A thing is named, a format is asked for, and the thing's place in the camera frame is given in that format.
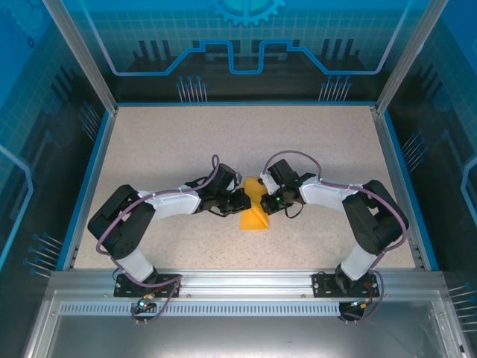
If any blue table edge strip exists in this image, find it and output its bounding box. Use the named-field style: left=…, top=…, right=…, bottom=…
left=54, top=107, right=117, bottom=271
left=383, top=111, right=443, bottom=271

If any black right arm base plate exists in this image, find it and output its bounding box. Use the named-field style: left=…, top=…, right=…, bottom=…
left=312, top=271, right=381, bottom=299

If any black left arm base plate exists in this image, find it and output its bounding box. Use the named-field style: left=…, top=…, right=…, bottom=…
left=113, top=273, right=183, bottom=299

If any slotted grey cable duct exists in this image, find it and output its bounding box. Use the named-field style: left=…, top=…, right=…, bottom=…
left=59, top=302, right=342, bottom=317

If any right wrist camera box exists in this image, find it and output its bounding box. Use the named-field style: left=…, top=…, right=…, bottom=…
left=259, top=172, right=279, bottom=193

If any long aluminium base rail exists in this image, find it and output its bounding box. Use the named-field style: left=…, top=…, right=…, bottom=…
left=48, top=268, right=446, bottom=299

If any steel tray panel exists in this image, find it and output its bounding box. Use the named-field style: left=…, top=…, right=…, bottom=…
left=22, top=289, right=471, bottom=358

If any orange cloth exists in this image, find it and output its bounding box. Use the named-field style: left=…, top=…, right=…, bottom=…
left=238, top=175, right=270, bottom=232

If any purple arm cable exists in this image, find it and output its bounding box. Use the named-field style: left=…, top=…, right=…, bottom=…
left=96, top=154, right=221, bottom=326
left=262, top=148, right=408, bottom=325

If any aluminium frame post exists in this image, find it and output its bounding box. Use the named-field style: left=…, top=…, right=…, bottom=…
left=374, top=0, right=452, bottom=115
left=40, top=0, right=119, bottom=115

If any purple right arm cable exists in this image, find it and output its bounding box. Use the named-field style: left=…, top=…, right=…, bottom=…
left=262, top=148, right=408, bottom=325

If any aluminium table edge rail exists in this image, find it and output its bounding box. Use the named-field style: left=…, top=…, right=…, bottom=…
left=370, top=105, right=428, bottom=270

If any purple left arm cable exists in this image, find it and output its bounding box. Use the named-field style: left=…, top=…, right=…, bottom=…
left=96, top=154, right=221, bottom=326

